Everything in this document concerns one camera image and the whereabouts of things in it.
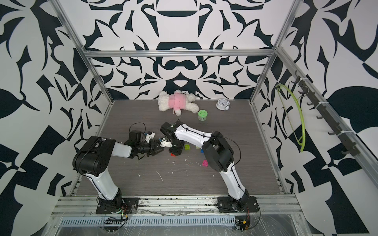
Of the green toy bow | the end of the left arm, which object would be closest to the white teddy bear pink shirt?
the end of the left arm

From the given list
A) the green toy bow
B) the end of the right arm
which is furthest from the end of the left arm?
the green toy bow

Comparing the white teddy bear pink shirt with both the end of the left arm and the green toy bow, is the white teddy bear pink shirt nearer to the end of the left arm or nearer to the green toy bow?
the end of the left arm

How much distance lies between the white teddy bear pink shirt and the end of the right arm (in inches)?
13.1

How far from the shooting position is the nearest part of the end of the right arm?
68cm

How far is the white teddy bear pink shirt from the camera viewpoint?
1100 mm
